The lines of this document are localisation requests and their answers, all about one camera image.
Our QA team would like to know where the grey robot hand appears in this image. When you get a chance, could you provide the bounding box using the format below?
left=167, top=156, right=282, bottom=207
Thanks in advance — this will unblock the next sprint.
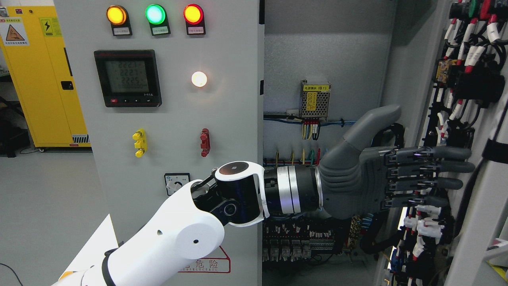
left=317, top=105, right=475, bottom=219

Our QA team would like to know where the grey cabinet door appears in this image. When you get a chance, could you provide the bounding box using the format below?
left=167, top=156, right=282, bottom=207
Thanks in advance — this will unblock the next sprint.
left=54, top=0, right=264, bottom=286
left=381, top=0, right=508, bottom=286

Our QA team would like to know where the metal mesh power supply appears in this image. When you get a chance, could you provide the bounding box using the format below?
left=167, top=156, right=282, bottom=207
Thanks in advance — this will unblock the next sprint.
left=299, top=79, right=331, bottom=121

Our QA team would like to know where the lower relay terminal row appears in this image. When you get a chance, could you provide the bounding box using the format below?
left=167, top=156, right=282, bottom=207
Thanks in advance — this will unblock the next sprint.
left=262, top=216, right=348, bottom=262

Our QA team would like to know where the red electric danger sticker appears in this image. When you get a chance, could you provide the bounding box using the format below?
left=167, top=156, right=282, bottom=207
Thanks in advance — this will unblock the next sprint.
left=179, top=245, right=231, bottom=274

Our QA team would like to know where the white indicator light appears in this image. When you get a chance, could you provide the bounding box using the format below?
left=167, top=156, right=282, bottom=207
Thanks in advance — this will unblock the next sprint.
left=191, top=71, right=208, bottom=88

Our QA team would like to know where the red indicator light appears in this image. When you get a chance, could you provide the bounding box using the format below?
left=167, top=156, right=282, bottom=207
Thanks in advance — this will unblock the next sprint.
left=183, top=4, right=206, bottom=36

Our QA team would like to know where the black digital power meter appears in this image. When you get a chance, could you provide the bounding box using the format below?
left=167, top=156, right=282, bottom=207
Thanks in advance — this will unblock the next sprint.
left=94, top=49, right=162, bottom=108

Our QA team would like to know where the green indicator light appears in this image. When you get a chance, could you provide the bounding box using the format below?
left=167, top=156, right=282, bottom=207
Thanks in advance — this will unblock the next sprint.
left=145, top=4, right=171, bottom=36

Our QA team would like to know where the amber indicator light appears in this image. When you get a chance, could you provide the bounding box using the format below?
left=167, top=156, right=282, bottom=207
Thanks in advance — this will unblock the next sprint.
left=106, top=5, right=133, bottom=36

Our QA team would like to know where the yellow safety cabinet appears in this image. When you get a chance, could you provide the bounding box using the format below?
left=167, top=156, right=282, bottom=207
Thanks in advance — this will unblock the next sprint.
left=1, top=5, right=91, bottom=149

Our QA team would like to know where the red door terminal post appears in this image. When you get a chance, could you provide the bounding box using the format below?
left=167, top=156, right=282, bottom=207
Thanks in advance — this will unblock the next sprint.
left=200, top=128, right=211, bottom=157

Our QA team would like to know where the white rotary selector switch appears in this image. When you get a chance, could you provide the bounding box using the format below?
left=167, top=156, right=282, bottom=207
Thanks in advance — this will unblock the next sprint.
left=164, top=172, right=190, bottom=197

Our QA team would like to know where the yellow door terminal post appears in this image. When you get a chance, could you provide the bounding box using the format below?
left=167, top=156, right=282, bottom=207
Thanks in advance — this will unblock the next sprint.
left=132, top=128, right=148, bottom=158

